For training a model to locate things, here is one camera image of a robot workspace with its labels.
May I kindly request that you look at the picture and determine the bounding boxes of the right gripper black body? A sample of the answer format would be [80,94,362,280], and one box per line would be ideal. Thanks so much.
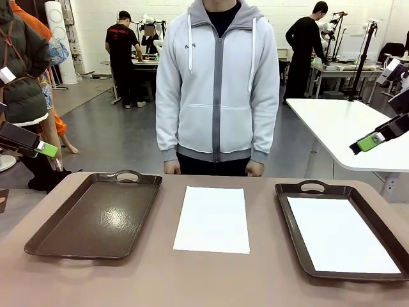
[373,112,409,143]

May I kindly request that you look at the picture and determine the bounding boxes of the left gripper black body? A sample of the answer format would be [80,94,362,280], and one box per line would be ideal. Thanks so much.
[0,120,42,158]

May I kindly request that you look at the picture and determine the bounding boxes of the white A4 paper sheet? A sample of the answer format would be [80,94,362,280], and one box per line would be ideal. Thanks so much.
[173,185,251,255]
[286,196,402,274]

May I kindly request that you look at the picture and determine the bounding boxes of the person's left forearm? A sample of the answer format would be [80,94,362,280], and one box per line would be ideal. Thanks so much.
[251,95,281,164]

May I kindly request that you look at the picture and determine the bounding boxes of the person's right forearm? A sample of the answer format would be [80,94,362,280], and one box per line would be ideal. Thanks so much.
[155,95,180,164]

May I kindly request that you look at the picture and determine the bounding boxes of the person's left hand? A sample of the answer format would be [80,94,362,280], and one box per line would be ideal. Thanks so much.
[246,161,266,178]

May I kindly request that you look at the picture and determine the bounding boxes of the person's right hand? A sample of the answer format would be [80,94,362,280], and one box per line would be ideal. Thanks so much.
[163,159,182,175]

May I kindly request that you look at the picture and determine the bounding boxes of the bare mannequin leg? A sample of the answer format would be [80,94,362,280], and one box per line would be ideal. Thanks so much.
[41,108,80,170]

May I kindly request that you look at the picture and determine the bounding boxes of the white round fan base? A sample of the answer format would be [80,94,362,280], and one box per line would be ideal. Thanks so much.
[0,155,17,173]

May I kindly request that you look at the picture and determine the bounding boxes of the black mannequin base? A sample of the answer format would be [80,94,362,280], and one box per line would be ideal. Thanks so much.
[19,150,73,194]

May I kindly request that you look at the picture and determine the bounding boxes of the brown plastic serving tray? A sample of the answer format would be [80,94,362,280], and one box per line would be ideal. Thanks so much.
[274,179,409,283]
[24,169,163,260]

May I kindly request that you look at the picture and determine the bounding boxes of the white hanging tag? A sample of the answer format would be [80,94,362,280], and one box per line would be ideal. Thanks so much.
[0,66,17,84]

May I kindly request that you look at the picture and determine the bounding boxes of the brown flat board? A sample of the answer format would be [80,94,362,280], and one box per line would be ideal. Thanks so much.
[0,188,10,215]

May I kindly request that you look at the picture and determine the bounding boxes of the dark green puffer jacket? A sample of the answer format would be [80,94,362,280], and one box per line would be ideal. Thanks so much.
[0,0,52,125]

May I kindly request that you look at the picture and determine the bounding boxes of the background workbench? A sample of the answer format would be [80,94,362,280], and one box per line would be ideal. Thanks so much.
[311,60,389,100]
[132,54,160,100]

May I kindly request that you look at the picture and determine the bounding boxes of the black tripod stand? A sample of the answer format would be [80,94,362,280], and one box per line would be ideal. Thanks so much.
[347,19,380,102]

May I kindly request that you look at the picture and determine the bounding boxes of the black office chair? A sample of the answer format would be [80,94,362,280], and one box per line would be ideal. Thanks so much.
[378,42,406,65]

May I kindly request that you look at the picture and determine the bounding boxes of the blue patterned shirt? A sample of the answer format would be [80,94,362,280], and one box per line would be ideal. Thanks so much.
[38,35,70,111]

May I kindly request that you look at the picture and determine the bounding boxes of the white tower air conditioner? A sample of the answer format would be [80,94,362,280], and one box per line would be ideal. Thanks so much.
[43,0,79,86]

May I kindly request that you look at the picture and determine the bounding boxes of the man in black long sleeves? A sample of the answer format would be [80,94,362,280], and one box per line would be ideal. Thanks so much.
[285,1,330,105]

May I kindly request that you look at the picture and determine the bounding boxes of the man in black T-shirt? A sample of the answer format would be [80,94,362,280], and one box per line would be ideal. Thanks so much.
[105,10,148,109]

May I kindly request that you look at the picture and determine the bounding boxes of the seated background person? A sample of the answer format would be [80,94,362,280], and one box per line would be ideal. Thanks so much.
[141,24,160,55]

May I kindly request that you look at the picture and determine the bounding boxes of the person's black trousers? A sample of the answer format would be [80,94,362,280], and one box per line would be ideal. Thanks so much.
[176,150,256,177]

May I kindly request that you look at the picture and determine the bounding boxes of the person in grey hoodie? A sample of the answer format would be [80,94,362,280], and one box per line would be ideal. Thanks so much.
[155,0,281,164]

